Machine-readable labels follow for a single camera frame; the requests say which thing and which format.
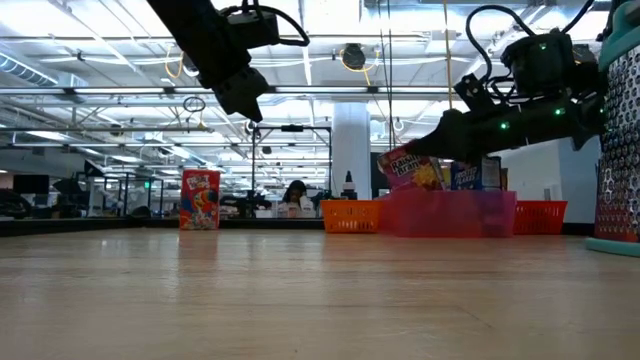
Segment black monitor screen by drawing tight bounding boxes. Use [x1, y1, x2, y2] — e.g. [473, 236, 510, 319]
[370, 152, 389, 200]

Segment black hanging cables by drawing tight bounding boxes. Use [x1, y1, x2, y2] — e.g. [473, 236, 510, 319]
[377, 0, 397, 151]

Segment pink plastic bin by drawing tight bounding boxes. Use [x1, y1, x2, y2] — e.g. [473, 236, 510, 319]
[378, 188, 518, 239]

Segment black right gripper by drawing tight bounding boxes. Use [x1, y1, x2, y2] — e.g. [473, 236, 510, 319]
[403, 73, 601, 162]

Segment red Froot Loops cereal box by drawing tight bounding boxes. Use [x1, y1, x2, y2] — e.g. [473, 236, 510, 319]
[178, 168, 222, 231]

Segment red plastic basket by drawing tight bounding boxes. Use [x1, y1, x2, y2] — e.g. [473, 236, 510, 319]
[513, 200, 569, 236]

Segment dark bottle with black nozzle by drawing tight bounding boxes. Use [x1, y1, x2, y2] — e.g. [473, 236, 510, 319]
[340, 169, 359, 202]

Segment blue Frosted Flakes cereal box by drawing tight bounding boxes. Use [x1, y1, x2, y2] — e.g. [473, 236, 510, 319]
[449, 155, 503, 192]

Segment black hanging cable reel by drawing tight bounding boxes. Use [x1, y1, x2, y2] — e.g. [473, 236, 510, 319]
[341, 43, 367, 71]

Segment orange plastic basket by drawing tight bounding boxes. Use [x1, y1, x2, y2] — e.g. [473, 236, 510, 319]
[319, 199, 385, 235]

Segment white building column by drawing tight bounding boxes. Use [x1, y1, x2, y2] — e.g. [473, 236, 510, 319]
[332, 102, 372, 201]

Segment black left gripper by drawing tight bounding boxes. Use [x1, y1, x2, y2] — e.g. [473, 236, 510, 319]
[212, 67, 271, 124]

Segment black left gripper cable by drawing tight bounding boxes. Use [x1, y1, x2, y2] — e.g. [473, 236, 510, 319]
[219, 0, 312, 49]

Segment person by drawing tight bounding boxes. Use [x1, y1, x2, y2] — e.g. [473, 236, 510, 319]
[282, 179, 316, 220]

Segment purple Raisin Bran cereal box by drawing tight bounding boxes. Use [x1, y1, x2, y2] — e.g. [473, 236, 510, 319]
[376, 142, 449, 194]

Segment black workstation frame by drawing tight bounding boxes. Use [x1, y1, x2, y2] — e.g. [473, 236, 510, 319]
[251, 124, 333, 194]

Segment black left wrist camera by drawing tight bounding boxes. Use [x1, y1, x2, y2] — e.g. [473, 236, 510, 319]
[225, 9, 281, 50]

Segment black aluminium table frame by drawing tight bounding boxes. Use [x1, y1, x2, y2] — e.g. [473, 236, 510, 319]
[0, 215, 597, 237]

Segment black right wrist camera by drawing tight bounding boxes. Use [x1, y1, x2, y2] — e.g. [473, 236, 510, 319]
[501, 28, 576, 96]

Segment long light strip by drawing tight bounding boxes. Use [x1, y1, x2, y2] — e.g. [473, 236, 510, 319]
[0, 85, 466, 96]

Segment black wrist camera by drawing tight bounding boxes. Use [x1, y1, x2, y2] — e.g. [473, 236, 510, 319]
[501, 28, 576, 96]
[225, 9, 281, 50]

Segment teal metal box grater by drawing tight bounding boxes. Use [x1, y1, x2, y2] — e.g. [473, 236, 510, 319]
[584, 0, 640, 259]

